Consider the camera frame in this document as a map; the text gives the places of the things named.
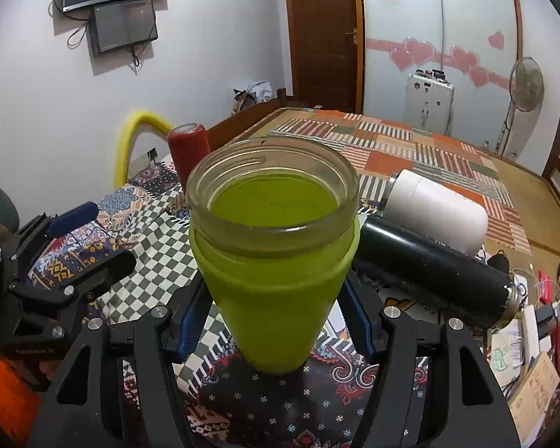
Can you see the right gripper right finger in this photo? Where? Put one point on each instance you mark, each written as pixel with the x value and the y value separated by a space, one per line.
pixel 433 387

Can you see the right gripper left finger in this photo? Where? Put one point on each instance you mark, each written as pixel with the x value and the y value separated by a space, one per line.
pixel 83 405

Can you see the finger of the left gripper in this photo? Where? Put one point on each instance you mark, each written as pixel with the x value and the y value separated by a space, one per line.
pixel 30 242
pixel 86 286

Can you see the green glass bottle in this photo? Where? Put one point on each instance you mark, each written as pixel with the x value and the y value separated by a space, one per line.
pixel 274 230

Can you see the red cylindrical cup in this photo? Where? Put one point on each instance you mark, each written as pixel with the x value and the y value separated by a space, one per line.
pixel 188 144

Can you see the patchwork patterned bed cover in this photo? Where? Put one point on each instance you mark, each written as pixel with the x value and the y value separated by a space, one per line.
pixel 266 410

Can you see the black thermos bottle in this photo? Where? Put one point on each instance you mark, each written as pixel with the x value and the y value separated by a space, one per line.
pixel 478 294

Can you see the yellow foam tube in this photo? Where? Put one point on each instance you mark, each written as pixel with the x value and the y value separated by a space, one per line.
pixel 126 141

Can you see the white thermos bottle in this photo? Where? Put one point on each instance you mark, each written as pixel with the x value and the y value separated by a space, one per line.
pixel 435 211

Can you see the pile of clothes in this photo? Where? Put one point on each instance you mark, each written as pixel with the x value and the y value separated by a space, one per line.
pixel 256 93

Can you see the white appliance cabinet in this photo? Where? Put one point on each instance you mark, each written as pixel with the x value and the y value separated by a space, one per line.
pixel 429 101

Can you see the standing electric fan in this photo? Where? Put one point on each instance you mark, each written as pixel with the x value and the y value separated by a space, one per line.
pixel 526 93

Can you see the brown wooden door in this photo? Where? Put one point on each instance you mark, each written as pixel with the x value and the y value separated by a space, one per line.
pixel 326 40

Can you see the frosted sliding wardrobe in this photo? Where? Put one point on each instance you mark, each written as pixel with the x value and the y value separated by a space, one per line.
pixel 473 42

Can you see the wall power socket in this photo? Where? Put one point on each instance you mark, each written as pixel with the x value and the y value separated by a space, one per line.
pixel 142 162

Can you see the small black wall monitor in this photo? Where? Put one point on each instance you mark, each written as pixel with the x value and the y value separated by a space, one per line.
pixel 117 25

